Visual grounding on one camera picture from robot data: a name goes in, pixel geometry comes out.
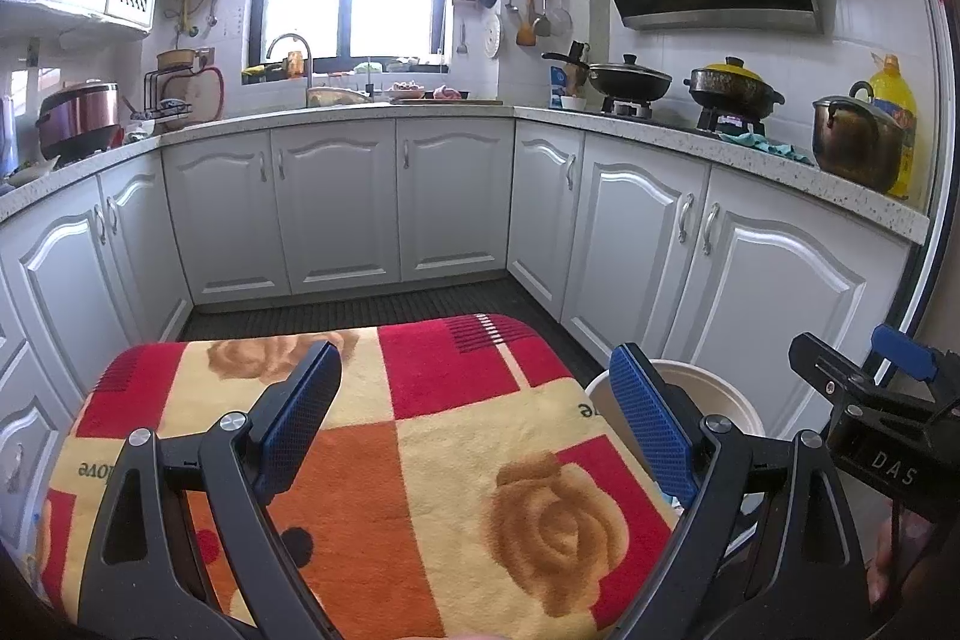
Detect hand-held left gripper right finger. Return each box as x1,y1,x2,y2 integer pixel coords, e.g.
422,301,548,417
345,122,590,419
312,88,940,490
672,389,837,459
609,344,875,640

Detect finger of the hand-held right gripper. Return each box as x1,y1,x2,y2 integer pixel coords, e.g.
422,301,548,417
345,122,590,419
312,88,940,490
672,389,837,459
870,323,960,390
789,332,946,431

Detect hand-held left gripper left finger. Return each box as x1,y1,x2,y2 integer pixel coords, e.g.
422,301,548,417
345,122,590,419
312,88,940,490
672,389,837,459
79,340,344,640

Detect beige plastic bucket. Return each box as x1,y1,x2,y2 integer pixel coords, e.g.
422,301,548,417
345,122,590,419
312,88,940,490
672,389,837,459
583,359,767,536

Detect person's right hand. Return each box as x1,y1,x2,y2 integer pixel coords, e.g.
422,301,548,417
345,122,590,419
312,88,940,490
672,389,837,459
870,505,935,603

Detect printed rose blanket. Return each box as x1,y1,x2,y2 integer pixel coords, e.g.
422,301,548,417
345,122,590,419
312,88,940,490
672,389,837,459
37,312,680,640

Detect speckled kitchen countertop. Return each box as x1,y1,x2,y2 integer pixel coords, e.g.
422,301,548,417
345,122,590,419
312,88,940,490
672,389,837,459
0,104,931,247

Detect metal stockpot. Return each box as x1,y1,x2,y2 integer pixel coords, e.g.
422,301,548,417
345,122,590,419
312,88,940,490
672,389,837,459
812,81,910,195

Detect white lower kitchen cabinets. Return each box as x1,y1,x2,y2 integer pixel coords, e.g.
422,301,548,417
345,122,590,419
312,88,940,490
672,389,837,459
0,115,931,581

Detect teal rag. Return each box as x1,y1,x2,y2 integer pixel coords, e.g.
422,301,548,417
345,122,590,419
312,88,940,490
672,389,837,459
720,130,815,165

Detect yellow cooking oil bottle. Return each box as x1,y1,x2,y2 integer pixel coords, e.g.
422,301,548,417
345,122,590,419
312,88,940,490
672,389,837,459
868,53,920,202

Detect gas stove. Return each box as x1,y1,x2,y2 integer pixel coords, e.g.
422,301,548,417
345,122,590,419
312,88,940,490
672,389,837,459
600,98,770,137

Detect yellow lid cooking pot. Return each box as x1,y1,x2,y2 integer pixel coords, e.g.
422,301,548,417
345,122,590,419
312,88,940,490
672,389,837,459
682,56,785,118

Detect black wok with lid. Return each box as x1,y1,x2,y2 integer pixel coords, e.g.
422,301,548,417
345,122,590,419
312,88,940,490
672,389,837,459
541,53,674,101

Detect knife block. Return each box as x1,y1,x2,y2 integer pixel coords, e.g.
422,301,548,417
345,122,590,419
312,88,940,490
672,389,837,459
566,40,593,97

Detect red rice cooker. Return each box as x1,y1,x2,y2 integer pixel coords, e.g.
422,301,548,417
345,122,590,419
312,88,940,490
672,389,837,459
37,80,125,161

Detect chrome sink faucet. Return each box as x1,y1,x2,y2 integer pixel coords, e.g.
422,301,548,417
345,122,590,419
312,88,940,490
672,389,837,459
266,32,314,86

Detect black wire dish rack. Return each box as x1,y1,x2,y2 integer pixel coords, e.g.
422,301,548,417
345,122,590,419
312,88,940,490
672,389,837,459
142,66,203,131

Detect red hose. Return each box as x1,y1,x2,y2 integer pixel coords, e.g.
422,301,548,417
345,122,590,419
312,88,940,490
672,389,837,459
196,66,227,118

